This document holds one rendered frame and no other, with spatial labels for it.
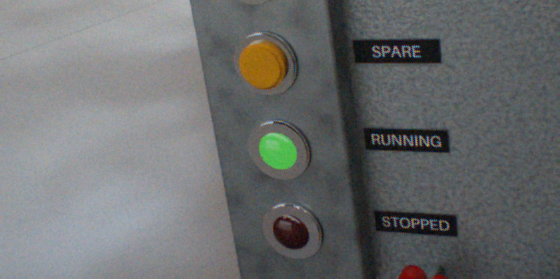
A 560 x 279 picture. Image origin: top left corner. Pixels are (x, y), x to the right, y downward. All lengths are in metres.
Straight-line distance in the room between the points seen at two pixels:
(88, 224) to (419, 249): 2.94
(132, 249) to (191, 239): 0.18
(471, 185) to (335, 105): 0.08
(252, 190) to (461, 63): 0.14
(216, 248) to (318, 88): 2.67
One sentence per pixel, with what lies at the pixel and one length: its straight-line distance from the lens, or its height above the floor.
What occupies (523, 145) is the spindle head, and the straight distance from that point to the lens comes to 0.58.
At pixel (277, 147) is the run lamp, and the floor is 1.32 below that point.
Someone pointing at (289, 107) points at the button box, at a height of 1.34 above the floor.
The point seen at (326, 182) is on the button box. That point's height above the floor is 1.30.
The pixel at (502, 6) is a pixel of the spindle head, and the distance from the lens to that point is 0.55.
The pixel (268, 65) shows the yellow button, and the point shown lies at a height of 1.37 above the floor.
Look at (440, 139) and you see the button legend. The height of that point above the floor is 1.32.
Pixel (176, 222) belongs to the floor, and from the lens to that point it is 3.42.
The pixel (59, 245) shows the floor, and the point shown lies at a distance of 3.45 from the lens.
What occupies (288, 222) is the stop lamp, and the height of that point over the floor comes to 1.28.
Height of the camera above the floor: 1.57
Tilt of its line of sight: 23 degrees down
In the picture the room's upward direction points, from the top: 9 degrees counter-clockwise
